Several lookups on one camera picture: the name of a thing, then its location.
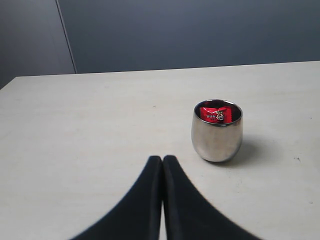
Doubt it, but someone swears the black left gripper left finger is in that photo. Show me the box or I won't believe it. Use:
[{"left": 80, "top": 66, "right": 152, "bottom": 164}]
[{"left": 74, "top": 155, "right": 162, "bottom": 240}]

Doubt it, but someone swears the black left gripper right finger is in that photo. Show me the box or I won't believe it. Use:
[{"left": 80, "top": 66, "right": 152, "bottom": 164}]
[{"left": 163, "top": 155, "right": 259, "bottom": 240}]

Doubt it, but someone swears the steel cup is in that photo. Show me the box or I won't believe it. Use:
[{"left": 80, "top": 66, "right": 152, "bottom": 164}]
[{"left": 191, "top": 99, "right": 243, "bottom": 163}]

